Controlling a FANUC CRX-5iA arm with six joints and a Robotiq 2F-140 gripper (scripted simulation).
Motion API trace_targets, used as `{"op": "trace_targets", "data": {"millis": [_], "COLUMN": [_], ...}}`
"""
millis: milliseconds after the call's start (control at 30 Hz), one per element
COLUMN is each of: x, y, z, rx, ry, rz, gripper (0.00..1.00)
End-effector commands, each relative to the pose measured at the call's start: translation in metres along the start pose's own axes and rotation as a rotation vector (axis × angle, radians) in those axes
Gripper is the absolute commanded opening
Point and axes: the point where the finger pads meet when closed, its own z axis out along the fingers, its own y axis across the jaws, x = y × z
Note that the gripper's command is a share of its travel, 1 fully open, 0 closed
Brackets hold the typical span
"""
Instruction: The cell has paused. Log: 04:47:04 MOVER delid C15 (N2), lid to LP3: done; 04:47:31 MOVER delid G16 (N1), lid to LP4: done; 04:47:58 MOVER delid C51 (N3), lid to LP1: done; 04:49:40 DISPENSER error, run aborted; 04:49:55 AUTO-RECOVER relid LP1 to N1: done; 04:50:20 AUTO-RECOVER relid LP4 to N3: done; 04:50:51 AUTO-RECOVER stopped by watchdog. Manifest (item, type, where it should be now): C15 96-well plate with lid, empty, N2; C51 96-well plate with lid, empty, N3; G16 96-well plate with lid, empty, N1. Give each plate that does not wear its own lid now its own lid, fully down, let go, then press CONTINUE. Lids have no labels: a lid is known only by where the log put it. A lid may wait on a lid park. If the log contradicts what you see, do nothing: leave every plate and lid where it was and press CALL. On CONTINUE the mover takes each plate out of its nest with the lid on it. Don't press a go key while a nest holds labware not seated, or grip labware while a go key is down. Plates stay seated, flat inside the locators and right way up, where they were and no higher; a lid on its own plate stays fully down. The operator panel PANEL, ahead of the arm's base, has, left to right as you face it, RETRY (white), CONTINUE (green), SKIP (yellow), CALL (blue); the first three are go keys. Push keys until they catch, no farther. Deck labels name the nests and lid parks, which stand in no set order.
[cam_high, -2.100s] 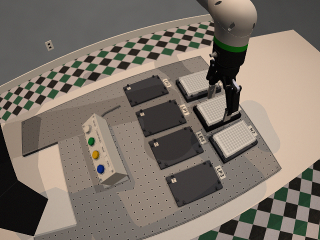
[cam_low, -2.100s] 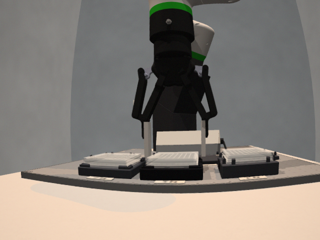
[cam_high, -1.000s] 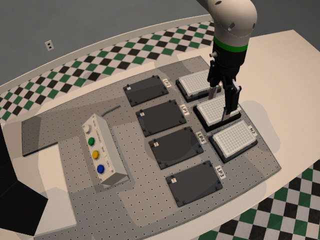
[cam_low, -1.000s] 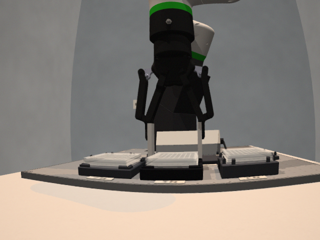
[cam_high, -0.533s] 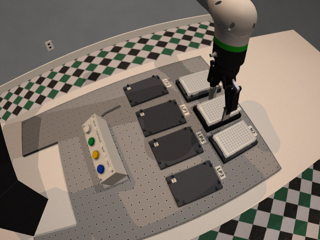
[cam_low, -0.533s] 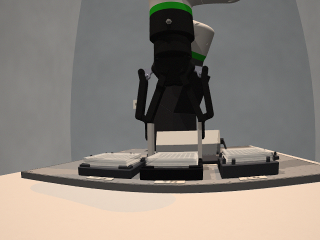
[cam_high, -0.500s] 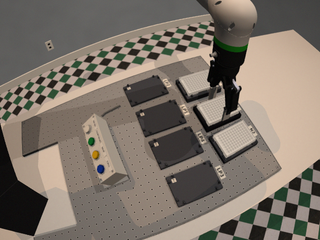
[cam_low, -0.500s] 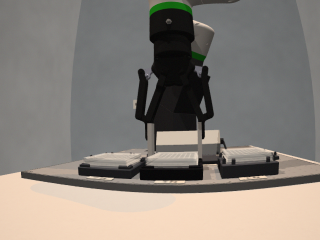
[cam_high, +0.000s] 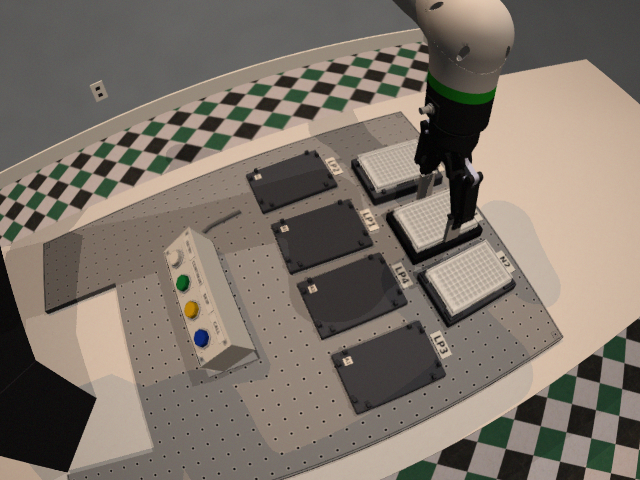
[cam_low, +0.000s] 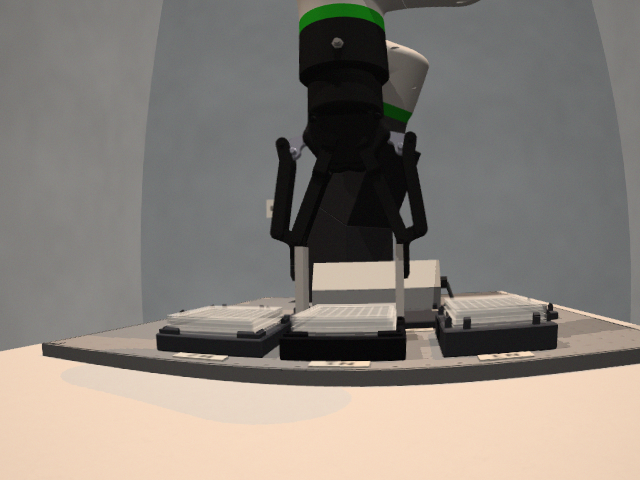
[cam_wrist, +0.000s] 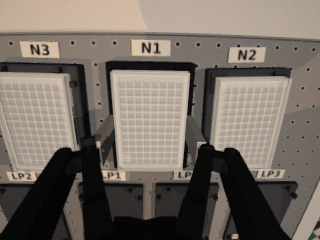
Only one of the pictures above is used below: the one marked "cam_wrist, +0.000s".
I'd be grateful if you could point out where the white label reading lp4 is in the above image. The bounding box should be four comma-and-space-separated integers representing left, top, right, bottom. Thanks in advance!
173, 170, 193, 180

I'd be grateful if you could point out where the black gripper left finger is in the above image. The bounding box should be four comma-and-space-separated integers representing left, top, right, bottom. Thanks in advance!
0, 115, 117, 240

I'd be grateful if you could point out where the white well plate lid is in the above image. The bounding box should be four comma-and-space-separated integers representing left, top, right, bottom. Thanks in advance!
212, 77, 293, 171
0, 73, 77, 173

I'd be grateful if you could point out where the white label reading lp3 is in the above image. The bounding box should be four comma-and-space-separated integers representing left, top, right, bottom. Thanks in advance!
256, 169, 286, 178

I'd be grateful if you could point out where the translucent plastic plate lid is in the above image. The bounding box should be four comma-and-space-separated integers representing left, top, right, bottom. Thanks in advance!
110, 71, 190, 171

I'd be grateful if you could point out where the grey perforated base plate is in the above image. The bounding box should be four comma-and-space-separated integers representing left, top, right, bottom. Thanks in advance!
0, 31, 320, 240

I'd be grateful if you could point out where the white label reading lp1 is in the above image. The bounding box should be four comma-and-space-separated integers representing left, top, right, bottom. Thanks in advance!
102, 170, 126, 180

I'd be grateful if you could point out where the white n2 label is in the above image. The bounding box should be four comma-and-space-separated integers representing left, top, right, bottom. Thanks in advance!
228, 47, 266, 63

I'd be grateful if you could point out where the cream label reading lp2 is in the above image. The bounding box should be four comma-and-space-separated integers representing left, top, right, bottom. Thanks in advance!
6, 171, 37, 181

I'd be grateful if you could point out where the white n3 label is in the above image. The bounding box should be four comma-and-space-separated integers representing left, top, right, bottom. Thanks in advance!
20, 41, 60, 58

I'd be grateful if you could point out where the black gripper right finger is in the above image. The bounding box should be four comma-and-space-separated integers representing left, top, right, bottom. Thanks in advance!
169, 115, 292, 240

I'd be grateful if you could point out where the white label reading n1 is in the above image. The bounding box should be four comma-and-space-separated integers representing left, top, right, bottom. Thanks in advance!
132, 40, 171, 56

